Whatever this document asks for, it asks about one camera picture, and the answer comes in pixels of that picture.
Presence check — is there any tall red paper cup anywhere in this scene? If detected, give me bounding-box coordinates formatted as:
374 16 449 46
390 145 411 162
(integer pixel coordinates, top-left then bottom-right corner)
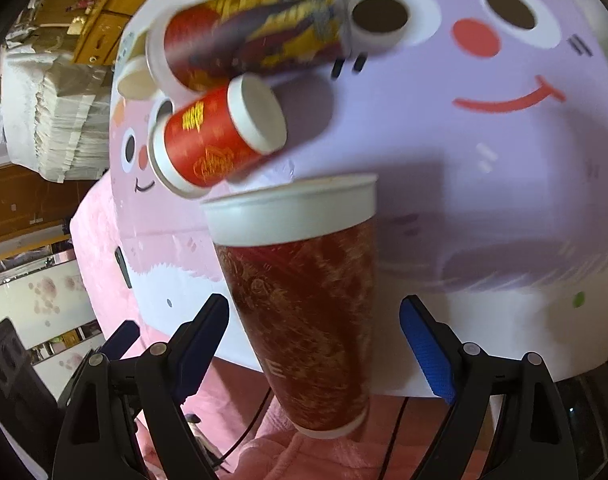
203 174 377 439

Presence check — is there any small red paper cup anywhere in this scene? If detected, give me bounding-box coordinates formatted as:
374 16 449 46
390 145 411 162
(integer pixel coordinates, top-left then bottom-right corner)
147 74 287 200

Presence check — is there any brown paper cup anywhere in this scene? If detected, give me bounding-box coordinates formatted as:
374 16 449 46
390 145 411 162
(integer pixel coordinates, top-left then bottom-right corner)
117 55 159 101

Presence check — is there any pink fluffy blanket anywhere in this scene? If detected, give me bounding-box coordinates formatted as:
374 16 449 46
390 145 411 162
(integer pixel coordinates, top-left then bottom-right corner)
68 173 491 480

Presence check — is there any stack of white papers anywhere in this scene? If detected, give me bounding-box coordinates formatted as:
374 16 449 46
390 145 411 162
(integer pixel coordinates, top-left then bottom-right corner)
1 52 113 183

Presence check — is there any cartoon monster tablecloth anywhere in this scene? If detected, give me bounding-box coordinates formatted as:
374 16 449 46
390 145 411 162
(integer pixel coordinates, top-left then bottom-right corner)
120 0 608 396

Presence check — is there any wooden desk with drawers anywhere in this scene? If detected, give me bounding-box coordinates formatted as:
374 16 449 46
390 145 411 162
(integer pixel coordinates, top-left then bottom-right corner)
28 0 146 66

